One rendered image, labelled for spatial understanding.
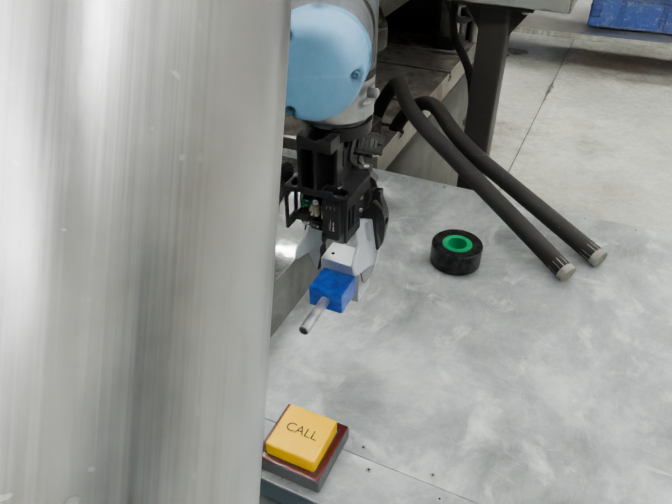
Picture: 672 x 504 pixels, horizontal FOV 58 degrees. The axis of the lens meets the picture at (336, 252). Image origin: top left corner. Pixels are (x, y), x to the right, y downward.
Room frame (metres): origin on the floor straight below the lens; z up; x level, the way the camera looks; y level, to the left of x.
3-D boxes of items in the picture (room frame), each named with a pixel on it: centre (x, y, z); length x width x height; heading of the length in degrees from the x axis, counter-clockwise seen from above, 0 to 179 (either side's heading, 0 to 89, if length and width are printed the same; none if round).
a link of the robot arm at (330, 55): (0.46, 0.03, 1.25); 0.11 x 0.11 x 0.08; 84
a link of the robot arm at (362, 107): (0.56, 0.00, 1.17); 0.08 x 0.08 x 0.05
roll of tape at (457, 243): (0.78, -0.19, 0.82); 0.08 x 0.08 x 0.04
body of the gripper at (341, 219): (0.55, 0.00, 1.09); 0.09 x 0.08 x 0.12; 155
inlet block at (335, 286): (0.54, 0.01, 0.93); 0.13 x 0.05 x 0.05; 155
